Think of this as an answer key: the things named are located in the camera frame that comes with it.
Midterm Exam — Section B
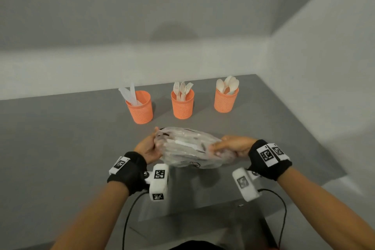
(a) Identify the person's left hand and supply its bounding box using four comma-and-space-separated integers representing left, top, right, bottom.
134, 127, 163, 165

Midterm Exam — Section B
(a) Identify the clear plastic bag of cutlery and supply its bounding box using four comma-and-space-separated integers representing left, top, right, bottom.
154, 127, 236, 169

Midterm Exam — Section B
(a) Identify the orange mesh cup with knives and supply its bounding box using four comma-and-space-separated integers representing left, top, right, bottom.
125, 90, 154, 124

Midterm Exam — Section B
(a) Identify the person's left forearm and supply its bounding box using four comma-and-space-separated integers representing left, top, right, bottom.
51, 181, 130, 250

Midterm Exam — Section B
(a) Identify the black wrist strap with markers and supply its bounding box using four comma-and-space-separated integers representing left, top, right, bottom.
247, 139, 293, 182
107, 151, 148, 196

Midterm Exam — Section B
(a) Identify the black cable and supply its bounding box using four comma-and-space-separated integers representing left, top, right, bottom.
122, 190, 150, 250
257, 188, 288, 249

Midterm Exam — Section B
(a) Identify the white plastic knife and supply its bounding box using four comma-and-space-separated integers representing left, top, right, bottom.
130, 82, 138, 106
118, 87, 138, 106

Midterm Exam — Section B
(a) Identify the orange mesh cup with forks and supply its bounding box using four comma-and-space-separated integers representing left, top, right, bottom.
171, 89, 195, 120

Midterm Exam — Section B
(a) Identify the person's right forearm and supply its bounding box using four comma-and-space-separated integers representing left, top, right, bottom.
277, 166, 375, 250

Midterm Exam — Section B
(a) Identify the orange mesh cup with spoons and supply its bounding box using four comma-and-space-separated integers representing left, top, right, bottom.
214, 87, 239, 113

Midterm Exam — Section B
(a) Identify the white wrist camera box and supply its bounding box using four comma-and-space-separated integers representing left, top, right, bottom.
146, 163, 170, 202
232, 167, 261, 202

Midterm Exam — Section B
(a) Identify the person's right hand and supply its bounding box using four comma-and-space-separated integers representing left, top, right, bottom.
209, 136, 258, 158

